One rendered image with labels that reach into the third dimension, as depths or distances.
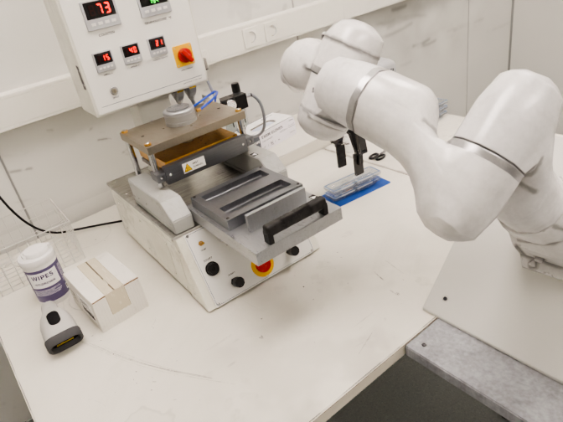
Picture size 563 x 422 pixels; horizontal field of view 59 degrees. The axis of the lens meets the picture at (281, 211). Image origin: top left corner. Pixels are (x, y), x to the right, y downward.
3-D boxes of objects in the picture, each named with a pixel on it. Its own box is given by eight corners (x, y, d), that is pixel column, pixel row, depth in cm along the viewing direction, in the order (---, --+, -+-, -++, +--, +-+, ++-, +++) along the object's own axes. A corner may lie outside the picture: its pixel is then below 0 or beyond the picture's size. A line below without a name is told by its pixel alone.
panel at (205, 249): (216, 308, 116) (183, 235, 113) (314, 250, 129) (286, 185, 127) (219, 309, 114) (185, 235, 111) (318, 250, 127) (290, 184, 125)
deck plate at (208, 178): (106, 185, 146) (105, 182, 146) (208, 144, 162) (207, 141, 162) (173, 240, 112) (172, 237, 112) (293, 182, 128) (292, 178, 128)
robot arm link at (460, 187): (382, 57, 73) (317, 164, 75) (549, 127, 61) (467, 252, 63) (400, 85, 83) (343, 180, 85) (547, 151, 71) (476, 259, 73)
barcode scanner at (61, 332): (31, 321, 123) (18, 296, 119) (63, 305, 127) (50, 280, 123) (54, 363, 109) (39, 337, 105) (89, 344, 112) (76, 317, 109)
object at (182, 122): (121, 159, 135) (105, 114, 129) (218, 122, 149) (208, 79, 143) (157, 183, 117) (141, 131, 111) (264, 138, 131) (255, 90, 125)
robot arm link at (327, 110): (374, 63, 72) (285, 24, 81) (327, 166, 78) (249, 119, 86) (420, 82, 88) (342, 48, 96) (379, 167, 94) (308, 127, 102)
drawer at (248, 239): (189, 219, 117) (181, 191, 114) (265, 184, 127) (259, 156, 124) (259, 270, 95) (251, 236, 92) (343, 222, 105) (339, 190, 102)
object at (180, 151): (142, 161, 132) (131, 127, 127) (213, 132, 142) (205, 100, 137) (169, 177, 119) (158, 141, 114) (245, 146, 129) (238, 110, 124)
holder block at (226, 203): (193, 207, 115) (189, 197, 113) (262, 174, 124) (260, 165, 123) (229, 231, 102) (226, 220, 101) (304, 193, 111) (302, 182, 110)
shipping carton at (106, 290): (74, 301, 128) (61, 272, 124) (121, 276, 134) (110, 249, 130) (100, 335, 115) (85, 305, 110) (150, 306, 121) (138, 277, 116)
